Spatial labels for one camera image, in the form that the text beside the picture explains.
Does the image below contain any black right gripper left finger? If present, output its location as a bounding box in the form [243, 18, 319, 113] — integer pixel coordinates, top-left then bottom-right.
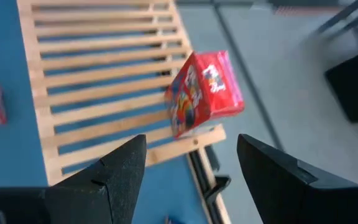
[0, 134, 147, 224]

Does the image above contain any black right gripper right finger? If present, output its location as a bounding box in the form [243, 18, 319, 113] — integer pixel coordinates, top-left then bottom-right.
[236, 133, 358, 224]

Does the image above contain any wooden slatted shelf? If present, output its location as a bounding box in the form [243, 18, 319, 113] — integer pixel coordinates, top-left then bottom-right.
[16, 0, 227, 187]

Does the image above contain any black equipment case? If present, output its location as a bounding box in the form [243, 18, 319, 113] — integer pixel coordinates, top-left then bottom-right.
[324, 45, 358, 124]

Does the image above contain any black metal table frame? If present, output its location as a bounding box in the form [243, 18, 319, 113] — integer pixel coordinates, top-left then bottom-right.
[186, 144, 232, 224]

